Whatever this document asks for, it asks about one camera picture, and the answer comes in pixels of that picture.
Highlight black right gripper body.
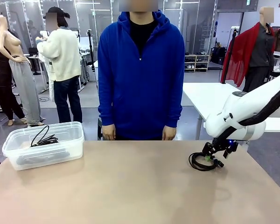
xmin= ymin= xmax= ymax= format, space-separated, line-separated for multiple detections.
xmin=202 ymin=141 xmax=224 ymax=157

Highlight wooden shoe rack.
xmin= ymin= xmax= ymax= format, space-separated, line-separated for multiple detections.
xmin=184 ymin=54 xmax=210 ymax=73

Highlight mannequin in grey shirt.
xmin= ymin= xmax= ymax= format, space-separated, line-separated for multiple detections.
xmin=242 ymin=7 xmax=277 ymax=93

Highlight red shawl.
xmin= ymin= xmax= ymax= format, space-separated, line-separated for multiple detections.
xmin=220 ymin=22 xmax=276 ymax=88

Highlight bare beige mannequin grey trousers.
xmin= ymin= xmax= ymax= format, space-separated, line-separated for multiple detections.
xmin=0 ymin=10 xmax=45 ymax=126

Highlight person's left hand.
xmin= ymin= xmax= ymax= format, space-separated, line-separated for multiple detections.
xmin=162 ymin=125 xmax=177 ymax=141

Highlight grey plastic step stool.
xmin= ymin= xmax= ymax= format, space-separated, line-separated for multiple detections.
xmin=97 ymin=118 xmax=104 ymax=140

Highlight person's right hand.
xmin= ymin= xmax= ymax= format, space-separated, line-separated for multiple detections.
xmin=102 ymin=125 xmax=117 ymax=141

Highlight person in blue hoodie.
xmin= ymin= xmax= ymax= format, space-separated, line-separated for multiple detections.
xmin=97 ymin=0 xmax=185 ymax=141

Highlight clear plastic storage box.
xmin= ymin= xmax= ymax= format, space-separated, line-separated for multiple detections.
xmin=1 ymin=121 xmax=85 ymax=171

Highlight person in white sweater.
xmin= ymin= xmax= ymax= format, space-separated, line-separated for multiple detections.
xmin=36 ymin=6 xmax=84 ymax=124

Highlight long black USB extension cable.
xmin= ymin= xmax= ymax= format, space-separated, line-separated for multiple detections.
xmin=30 ymin=125 xmax=59 ymax=147

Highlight person's right forearm blue sleeve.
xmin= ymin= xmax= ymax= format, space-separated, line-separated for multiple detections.
xmin=98 ymin=88 xmax=116 ymax=128

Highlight small black USB cable coil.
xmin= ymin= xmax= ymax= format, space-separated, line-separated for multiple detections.
xmin=188 ymin=152 xmax=224 ymax=172

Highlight black bags pile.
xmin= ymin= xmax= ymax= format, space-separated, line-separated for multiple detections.
xmin=211 ymin=46 xmax=227 ymax=65

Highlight white table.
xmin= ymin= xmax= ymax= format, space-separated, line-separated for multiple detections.
xmin=182 ymin=82 xmax=280 ymax=140

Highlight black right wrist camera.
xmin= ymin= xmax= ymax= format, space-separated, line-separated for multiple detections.
xmin=223 ymin=140 xmax=239 ymax=160

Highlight black camera tripod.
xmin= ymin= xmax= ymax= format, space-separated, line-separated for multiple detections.
xmin=86 ymin=29 xmax=96 ymax=70

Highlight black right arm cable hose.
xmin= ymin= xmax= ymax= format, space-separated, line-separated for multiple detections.
xmin=212 ymin=81 xmax=280 ymax=145

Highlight person's left forearm blue sleeve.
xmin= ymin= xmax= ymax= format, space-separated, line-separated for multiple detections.
xmin=164 ymin=88 xmax=185 ymax=128

